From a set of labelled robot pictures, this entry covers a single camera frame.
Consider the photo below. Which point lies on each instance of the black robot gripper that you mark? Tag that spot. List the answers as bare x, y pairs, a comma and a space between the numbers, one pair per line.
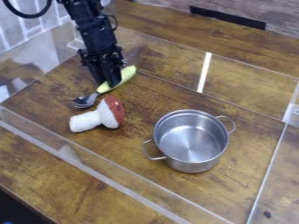
102, 54

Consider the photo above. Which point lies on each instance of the green handled metal spoon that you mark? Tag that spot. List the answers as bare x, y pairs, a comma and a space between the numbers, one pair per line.
87, 100

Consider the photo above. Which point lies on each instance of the stainless steel pot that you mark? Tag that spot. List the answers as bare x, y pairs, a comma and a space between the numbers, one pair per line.
190, 140

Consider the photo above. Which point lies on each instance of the clear acrylic triangle stand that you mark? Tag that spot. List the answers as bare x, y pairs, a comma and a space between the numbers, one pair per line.
77, 43

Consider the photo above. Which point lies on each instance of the plush mushroom toy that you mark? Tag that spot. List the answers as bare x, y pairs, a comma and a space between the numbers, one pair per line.
110, 115

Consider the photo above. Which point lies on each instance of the black strip on table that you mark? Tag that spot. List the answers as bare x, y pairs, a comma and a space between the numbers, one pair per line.
229, 17

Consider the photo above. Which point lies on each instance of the clear acrylic enclosure wall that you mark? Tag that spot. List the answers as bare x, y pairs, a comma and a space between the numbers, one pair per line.
217, 195

